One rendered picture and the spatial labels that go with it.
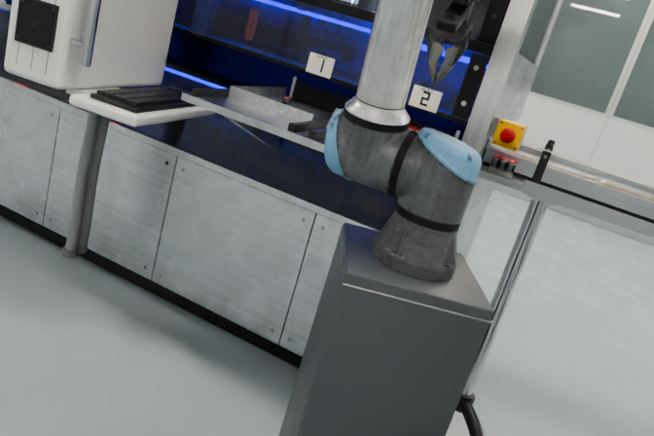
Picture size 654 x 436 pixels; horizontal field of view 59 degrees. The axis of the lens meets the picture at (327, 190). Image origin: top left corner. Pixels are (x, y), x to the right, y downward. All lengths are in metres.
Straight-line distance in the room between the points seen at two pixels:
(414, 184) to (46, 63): 1.04
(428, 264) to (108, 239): 1.58
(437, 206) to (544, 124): 5.32
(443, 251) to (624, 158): 5.36
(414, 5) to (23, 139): 1.93
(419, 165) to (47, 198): 1.84
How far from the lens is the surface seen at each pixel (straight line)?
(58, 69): 1.64
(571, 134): 6.27
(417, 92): 1.71
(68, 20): 1.63
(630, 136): 6.29
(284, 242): 1.92
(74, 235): 2.11
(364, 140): 0.98
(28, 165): 2.59
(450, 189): 0.97
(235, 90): 1.64
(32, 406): 1.81
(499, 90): 1.67
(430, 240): 0.99
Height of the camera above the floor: 1.15
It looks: 15 degrees down
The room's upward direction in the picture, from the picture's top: 16 degrees clockwise
